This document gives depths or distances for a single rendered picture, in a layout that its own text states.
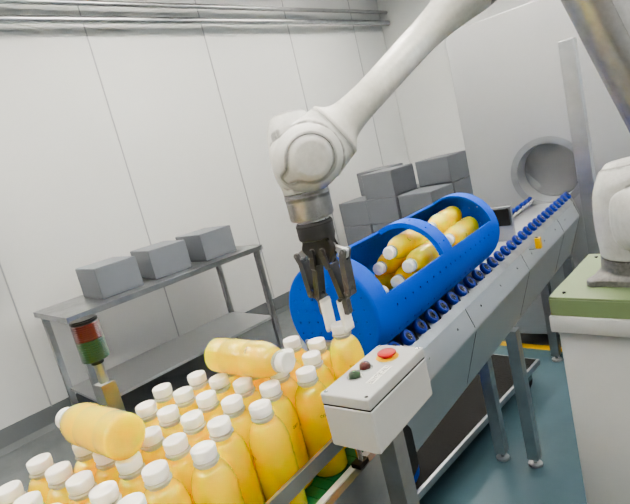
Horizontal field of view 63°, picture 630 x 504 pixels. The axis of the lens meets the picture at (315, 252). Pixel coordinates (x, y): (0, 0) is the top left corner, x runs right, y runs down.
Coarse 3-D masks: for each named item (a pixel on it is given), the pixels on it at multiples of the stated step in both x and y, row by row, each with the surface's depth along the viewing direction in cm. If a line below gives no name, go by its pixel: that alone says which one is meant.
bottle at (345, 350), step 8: (336, 336) 104; (344, 336) 104; (352, 336) 105; (336, 344) 104; (344, 344) 104; (352, 344) 104; (360, 344) 106; (336, 352) 104; (344, 352) 103; (352, 352) 104; (360, 352) 105; (336, 360) 104; (344, 360) 103; (352, 360) 103; (336, 368) 105; (344, 368) 104; (336, 376) 106
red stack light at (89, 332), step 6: (90, 324) 116; (96, 324) 117; (72, 330) 115; (78, 330) 115; (84, 330) 115; (90, 330) 116; (96, 330) 117; (102, 330) 119; (72, 336) 117; (78, 336) 115; (84, 336) 115; (90, 336) 116; (96, 336) 117; (78, 342) 115; (84, 342) 115
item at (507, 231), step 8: (496, 208) 226; (504, 208) 224; (496, 216) 225; (504, 216) 223; (512, 216) 224; (504, 224) 224; (512, 224) 224; (504, 232) 227; (512, 232) 225; (504, 240) 228
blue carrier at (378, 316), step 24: (408, 216) 178; (480, 216) 188; (360, 240) 154; (384, 240) 173; (432, 240) 152; (480, 240) 171; (360, 264) 127; (432, 264) 144; (456, 264) 156; (360, 288) 121; (408, 288) 133; (432, 288) 144; (312, 312) 133; (336, 312) 128; (360, 312) 123; (384, 312) 123; (408, 312) 133; (312, 336) 136; (360, 336) 126; (384, 336) 125
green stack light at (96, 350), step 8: (104, 336) 119; (80, 344) 116; (88, 344) 116; (96, 344) 116; (104, 344) 118; (80, 352) 116; (88, 352) 116; (96, 352) 116; (104, 352) 118; (88, 360) 116; (96, 360) 116
